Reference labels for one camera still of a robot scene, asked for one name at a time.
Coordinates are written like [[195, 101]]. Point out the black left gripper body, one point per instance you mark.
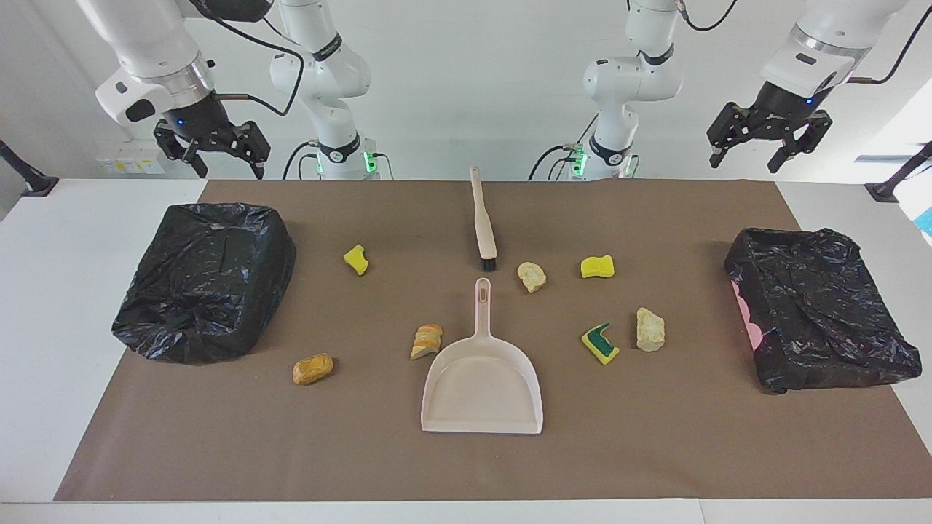
[[779, 109]]

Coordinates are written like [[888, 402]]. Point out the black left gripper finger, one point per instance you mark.
[[808, 135], [728, 127]]

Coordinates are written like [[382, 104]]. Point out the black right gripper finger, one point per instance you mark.
[[256, 142], [175, 142]]

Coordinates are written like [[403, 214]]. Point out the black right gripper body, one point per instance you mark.
[[200, 120]]

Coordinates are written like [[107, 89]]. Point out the small yellow sponge wedge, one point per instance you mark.
[[356, 260]]

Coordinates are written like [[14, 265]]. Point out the wavy yellow sponge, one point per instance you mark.
[[597, 267]]

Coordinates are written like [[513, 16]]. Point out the long pale bread chunk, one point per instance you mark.
[[650, 331]]

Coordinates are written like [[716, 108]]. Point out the beige brush with black bristles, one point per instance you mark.
[[484, 233]]

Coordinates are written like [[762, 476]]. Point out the round pale bread chunk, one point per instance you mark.
[[531, 277]]

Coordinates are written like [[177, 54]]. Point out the yellow and green sponge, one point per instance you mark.
[[598, 338]]

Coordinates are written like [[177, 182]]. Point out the beige plastic dustpan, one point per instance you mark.
[[480, 393]]

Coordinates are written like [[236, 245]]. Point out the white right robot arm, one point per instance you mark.
[[145, 44]]

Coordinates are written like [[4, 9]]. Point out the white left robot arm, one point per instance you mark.
[[633, 76]]

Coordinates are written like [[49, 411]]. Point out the black trash bag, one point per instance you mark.
[[815, 313], [204, 291]]

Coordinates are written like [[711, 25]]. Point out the pink plastic bin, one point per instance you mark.
[[750, 320]]

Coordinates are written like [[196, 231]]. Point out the blue object at edge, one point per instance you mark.
[[927, 222]]

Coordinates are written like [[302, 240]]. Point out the brown bread roll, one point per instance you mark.
[[313, 369]]

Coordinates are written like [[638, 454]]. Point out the sliced croissant piece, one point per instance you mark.
[[427, 340]]

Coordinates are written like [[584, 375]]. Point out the brown table mat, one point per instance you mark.
[[655, 451]]

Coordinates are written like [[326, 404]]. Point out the white wall socket box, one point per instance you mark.
[[124, 164]]

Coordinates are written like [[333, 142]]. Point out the black camera stand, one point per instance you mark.
[[885, 191], [40, 185]]

